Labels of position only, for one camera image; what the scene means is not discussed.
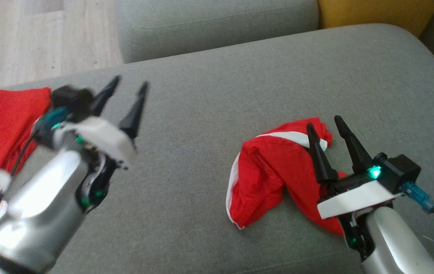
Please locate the yellow and grey sofa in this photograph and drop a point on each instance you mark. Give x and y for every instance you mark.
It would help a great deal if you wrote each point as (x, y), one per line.
(201, 171)

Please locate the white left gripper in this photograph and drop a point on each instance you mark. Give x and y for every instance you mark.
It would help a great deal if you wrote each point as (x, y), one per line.
(102, 137)

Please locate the red Bulls 23 jersey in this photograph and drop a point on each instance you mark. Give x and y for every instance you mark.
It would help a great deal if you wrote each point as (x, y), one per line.
(7, 121)

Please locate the red shorts with white trim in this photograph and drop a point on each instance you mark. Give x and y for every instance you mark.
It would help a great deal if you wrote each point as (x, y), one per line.
(270, 171)

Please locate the blue right camera connector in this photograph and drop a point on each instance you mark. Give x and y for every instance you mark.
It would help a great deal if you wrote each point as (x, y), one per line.
(418, 196)

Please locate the blue camera connector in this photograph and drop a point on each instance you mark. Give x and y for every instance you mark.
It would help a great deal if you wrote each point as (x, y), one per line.
(53, 120)
(418, 196)

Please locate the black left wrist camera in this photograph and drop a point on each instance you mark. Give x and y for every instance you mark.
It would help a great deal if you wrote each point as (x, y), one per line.
(72, 99)

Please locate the blue left camera connector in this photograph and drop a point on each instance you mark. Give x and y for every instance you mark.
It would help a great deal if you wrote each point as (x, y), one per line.
(53, 120)

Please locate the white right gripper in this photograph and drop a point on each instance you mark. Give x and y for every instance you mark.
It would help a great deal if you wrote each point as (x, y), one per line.
(358, 198)

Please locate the grey sofa seat cushion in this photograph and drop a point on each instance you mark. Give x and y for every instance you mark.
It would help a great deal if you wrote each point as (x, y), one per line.
(209, 26)

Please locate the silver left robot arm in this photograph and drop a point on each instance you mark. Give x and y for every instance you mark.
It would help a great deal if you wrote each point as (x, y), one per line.
(38, 205)

